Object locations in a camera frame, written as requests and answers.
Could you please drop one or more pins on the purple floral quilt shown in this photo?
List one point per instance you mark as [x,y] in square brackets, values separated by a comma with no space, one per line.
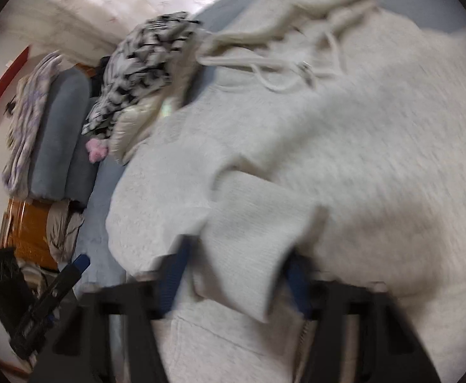
[29,119]

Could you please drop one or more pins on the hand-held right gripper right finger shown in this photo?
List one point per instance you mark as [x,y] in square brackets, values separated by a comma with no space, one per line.
[299,287]

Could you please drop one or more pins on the grey-blue pillow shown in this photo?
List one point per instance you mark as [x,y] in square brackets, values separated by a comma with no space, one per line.
[81,167]
[57,135]

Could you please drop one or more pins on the red wall banner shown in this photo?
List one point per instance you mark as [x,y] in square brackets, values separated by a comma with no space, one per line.
[5,83]

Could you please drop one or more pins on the beige crumpled cloth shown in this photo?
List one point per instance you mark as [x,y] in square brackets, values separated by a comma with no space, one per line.
[61,227]

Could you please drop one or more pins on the light grey zip hoodie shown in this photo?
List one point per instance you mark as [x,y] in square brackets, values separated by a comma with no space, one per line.
[336,147]

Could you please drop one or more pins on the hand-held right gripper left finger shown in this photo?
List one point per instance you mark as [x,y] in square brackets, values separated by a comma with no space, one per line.
[173,279]

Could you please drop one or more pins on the pink cat plush toy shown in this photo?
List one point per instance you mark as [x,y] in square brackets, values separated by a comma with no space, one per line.
[97,150]

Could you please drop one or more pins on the black and white printed garment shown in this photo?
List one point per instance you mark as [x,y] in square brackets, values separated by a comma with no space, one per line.
[137,68]

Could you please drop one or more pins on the grey-blue bed blanket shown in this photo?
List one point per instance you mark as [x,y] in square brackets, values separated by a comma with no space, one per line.
[97,215]

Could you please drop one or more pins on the dark object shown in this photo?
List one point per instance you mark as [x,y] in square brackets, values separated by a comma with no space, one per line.
[1,283]

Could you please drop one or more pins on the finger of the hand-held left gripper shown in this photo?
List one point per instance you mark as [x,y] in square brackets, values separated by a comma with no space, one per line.
[57,287]

